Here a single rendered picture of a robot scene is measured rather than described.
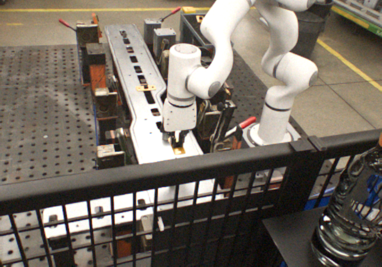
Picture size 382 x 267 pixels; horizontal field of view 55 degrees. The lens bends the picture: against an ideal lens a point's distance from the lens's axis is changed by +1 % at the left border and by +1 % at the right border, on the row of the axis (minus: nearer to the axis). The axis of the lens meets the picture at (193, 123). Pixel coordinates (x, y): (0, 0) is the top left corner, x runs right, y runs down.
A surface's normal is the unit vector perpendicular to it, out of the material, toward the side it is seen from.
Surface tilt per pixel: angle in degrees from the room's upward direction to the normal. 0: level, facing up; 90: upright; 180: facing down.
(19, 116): 0
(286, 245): 0
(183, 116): 91
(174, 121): 92
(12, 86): 0
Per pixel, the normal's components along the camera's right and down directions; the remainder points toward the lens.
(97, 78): 0.31, 0.59
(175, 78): -0.54, 0.46
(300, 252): 0.10, -0.79
